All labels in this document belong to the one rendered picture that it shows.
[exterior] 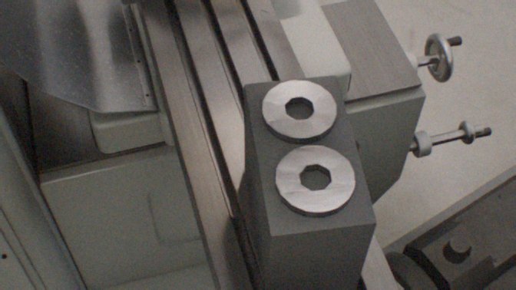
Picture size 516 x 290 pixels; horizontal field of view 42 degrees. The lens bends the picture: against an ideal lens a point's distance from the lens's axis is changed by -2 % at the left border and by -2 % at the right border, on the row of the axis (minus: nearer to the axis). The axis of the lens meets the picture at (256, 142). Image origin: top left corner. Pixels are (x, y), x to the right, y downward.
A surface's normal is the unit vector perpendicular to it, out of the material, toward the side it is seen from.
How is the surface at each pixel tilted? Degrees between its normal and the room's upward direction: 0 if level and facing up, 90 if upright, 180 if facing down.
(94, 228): 90
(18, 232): 88
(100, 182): 90
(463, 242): 1
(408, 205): 0
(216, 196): 0
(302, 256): 90
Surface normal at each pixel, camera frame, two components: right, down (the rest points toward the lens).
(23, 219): 0.58, 0.65
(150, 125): 0.29, 0.78
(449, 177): 0.01, -0.59
